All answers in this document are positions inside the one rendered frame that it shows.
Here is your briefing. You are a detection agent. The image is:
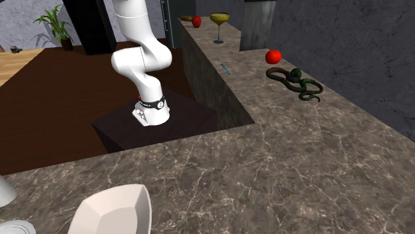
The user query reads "green toy snake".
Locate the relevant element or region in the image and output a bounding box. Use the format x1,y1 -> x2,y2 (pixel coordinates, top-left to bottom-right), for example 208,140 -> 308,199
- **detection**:
265,67 -> 325,103

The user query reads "dark grey refrigerator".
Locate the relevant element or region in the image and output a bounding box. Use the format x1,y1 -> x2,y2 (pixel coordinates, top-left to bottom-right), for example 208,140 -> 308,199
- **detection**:
160,0 -> 197,50

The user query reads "potted green plant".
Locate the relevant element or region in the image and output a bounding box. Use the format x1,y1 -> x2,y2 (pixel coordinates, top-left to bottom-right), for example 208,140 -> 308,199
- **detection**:
33,4 -> 74,52

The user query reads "yellow cocktail glass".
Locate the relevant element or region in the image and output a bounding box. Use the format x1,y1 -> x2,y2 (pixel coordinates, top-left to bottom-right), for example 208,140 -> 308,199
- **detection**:
209,12 -> 230,45

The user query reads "red tomato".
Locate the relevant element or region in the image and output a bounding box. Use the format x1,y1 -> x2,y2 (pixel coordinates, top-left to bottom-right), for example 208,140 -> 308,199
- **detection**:
265,49 -> 282,65

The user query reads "white plate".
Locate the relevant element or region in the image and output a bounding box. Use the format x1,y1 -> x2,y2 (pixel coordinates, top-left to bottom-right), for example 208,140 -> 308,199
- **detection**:
0,219 -> 37,234

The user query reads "white rounded vessel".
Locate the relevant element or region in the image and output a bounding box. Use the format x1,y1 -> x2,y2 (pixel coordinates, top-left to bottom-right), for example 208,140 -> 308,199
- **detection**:
0,175 -> 18,208

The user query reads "dark robot stand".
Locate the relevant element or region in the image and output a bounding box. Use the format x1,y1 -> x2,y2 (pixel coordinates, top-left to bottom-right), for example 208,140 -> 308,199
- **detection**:
91,88 -> 219,154

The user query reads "white angular bowl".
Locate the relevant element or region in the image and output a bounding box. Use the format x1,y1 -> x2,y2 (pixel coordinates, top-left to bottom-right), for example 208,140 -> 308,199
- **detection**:
67,183 -> 152,234

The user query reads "tall black cabinet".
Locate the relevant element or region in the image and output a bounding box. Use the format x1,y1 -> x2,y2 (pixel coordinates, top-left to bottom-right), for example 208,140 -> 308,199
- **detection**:
62,0 -> 118,56

